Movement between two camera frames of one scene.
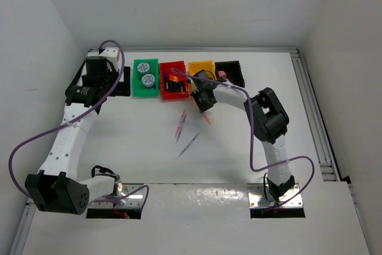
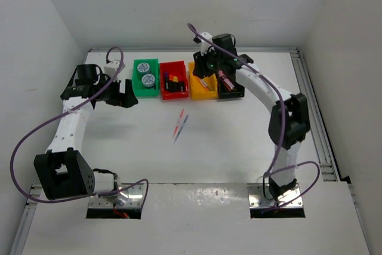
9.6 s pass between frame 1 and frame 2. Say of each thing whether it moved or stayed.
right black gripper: moved
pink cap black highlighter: stayed
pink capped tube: stayed
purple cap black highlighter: stayed
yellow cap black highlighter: stayed
